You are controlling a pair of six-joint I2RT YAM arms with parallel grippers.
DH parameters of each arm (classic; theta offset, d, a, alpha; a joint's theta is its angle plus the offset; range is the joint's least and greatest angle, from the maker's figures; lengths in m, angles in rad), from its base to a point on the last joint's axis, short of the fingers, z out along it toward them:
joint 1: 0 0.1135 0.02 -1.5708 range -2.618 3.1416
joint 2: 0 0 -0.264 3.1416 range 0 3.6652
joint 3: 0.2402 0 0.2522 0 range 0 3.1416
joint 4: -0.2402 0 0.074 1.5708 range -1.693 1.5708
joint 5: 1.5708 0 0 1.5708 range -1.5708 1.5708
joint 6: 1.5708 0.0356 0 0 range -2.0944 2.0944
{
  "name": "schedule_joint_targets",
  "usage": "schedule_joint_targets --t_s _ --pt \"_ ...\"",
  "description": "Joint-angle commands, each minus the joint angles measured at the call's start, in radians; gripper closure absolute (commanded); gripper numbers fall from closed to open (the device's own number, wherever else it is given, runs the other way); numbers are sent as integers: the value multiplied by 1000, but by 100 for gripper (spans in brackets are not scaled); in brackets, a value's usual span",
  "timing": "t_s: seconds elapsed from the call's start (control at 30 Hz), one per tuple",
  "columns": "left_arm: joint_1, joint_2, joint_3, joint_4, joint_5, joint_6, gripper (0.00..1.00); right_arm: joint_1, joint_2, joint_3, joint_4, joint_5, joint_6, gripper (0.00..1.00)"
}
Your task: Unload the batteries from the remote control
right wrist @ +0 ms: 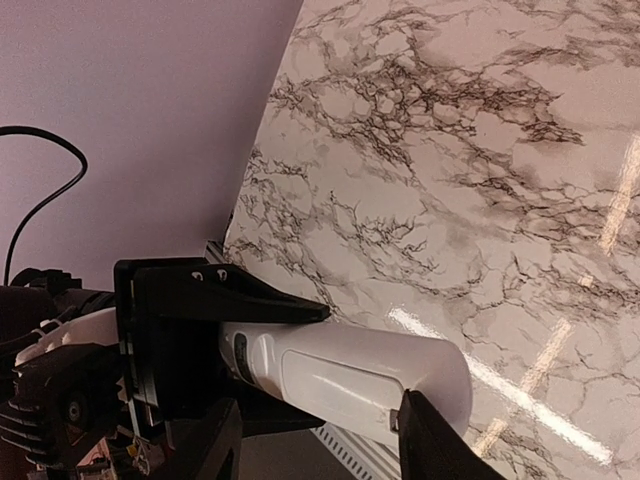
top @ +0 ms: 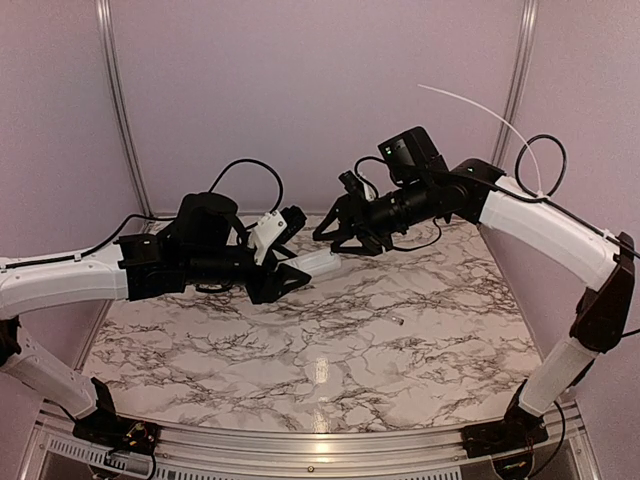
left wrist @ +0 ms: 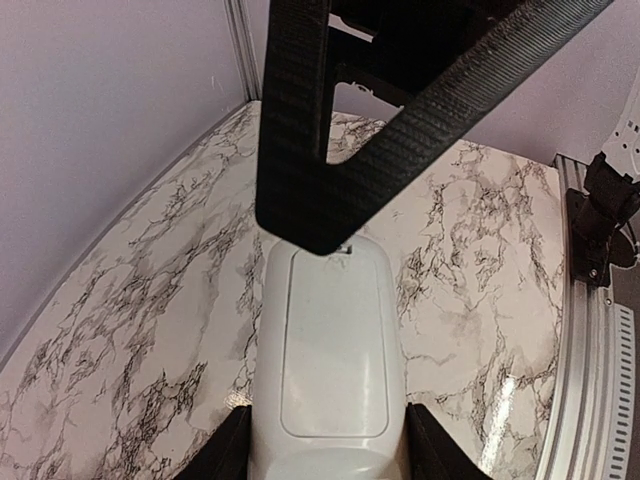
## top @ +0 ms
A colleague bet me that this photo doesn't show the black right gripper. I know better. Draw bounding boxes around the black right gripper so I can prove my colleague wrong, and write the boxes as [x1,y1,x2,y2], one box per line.
[312,177,437,256]

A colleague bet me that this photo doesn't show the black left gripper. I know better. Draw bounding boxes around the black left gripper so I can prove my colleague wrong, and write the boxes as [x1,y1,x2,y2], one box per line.
[184,243,313,304]

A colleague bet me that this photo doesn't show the white remote control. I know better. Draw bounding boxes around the white remote control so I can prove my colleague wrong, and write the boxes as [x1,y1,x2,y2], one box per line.
[285,249,342,277]

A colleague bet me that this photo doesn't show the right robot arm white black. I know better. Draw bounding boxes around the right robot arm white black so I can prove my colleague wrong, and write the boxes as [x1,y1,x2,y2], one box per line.
[313,159,635,448]

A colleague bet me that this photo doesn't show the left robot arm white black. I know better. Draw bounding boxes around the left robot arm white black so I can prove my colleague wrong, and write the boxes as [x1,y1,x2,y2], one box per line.
[1,192,311,445]

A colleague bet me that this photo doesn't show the white zip tie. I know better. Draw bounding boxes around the white zip tie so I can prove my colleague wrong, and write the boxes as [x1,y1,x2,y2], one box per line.
[417,83,549,199]

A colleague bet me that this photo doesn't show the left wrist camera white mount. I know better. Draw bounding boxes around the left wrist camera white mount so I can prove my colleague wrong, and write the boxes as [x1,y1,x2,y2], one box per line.
[247,206,307,265]

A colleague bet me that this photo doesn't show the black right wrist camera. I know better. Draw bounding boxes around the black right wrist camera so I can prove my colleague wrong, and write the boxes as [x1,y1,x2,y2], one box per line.
[378,126,449,186]

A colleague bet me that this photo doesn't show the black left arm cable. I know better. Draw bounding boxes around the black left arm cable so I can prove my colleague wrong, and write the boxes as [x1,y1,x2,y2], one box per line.
[74,158,285,251]

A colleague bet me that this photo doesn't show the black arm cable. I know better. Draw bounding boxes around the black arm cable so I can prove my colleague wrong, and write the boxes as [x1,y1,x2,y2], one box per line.
[74,158,285,251]
[515,133,640,261]

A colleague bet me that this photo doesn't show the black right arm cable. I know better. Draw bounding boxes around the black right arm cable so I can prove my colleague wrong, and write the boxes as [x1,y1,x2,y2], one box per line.
[515,133,640,261]

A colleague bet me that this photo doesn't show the aluminium front rail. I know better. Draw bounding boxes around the aluminium front rail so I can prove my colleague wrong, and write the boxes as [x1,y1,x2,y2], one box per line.
[18,402,600,479]

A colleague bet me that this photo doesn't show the aluminium frame post left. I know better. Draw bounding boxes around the aluminium frame post left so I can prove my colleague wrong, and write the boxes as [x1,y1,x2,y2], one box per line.
[95,0,152,215]

